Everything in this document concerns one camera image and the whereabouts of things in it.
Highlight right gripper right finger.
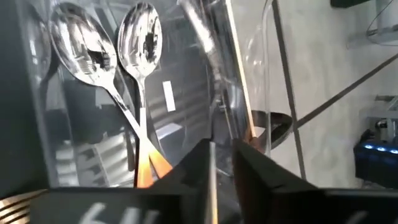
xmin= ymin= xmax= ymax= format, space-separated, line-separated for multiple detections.
xmin=233 ymin=138 xmax=398 ymax=224

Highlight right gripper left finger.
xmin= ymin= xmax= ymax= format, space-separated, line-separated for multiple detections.
xmin=29 ymin=138 xmax=212 ymax=224

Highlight gold fork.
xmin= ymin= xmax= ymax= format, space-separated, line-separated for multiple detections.
xmin=0 ymin=189 xmax=47 ymax=224

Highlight dark device blue lights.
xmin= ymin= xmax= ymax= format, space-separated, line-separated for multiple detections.
xmin=353 ymin=129 xmax=398 ymax=190

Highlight clear plastic bin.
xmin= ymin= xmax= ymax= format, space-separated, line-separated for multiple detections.
xmin=12 ymin=0 xmax=274 ymax=189

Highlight grey stand base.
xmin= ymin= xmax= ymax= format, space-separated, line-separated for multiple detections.
xmin=346 ymin=0 xmax=398 ymax=49

